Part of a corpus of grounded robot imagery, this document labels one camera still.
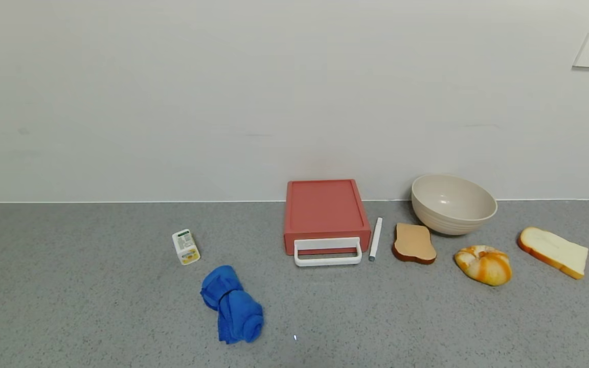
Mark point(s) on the red drawer case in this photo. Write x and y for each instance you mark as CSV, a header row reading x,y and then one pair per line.
x,y
324,207

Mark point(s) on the white marker pen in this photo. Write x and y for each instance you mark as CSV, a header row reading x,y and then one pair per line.
x,y
376,237

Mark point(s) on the small white carton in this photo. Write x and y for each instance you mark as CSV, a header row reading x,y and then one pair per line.
x,y
185,247

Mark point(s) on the brown toast slice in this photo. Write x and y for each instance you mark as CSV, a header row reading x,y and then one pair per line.
x,y
414,242

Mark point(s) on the blue rolled cloth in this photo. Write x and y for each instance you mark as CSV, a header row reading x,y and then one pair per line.
x,y
235,306

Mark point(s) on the beige ribbed bowl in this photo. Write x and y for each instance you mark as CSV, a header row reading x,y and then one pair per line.
x,y
450,204

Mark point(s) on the orange striped croissant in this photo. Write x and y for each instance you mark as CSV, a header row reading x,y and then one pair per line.
x,y
483,265

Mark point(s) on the white bread slice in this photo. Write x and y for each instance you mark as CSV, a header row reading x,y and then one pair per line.
x,y
552,250

